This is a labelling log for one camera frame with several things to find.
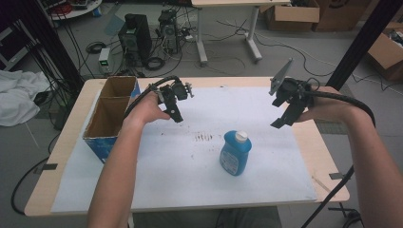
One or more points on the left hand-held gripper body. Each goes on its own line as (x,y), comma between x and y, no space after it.
(167,91)

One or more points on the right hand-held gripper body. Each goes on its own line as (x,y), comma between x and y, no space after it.
(293,90)

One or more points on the blue detergent bottle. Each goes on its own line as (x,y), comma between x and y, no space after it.
(236,156)

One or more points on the person's left hand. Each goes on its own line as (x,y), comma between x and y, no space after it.
(145,109)

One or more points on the person's right hand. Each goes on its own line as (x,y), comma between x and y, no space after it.
(326,106)

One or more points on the light wooden table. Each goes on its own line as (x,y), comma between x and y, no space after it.
(316,152)

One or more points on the white-legged desk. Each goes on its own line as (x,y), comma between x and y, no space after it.
(201,38)

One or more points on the black computer tower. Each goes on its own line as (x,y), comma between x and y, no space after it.
(138,38)

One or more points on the open-sided computer tower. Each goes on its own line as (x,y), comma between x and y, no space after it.
(168,30)

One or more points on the blue cardboard box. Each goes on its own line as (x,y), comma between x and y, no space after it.
(107,117)

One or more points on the white paper sheet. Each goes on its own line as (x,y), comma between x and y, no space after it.
(190,177)

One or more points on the white power supply unit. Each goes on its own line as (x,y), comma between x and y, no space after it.
(104,60)

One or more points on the brown cardboard box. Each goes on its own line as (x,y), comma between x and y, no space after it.
(293,15)
(342,14)
(385,52)

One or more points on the black tape strip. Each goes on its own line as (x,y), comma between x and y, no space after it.
(49,166)
(335,176)

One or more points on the black stand rod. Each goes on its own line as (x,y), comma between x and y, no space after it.
(332,198)

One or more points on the person's grey trousers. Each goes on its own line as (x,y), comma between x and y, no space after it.
(221,218)

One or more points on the black stand base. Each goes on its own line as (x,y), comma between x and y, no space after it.
(350,217)

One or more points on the round white table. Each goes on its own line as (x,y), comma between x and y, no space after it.
(77,11)

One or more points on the white cloth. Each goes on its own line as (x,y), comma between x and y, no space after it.
(19,95)

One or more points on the dark equipment rack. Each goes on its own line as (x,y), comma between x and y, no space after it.
(14,47)

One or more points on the black frame post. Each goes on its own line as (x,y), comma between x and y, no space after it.
(60,53)
(361,44)

